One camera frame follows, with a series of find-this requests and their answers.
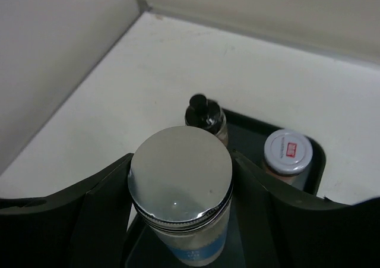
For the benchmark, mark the blue label silver lid bottle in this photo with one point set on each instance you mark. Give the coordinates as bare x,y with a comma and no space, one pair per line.
181,182

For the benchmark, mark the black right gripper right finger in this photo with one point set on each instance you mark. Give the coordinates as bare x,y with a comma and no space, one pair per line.
281,226

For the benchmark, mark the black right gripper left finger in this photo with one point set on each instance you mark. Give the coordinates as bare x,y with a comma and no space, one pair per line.
83,225

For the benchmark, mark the small black knob cap bottle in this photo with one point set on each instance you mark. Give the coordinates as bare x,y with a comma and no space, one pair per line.
207,114

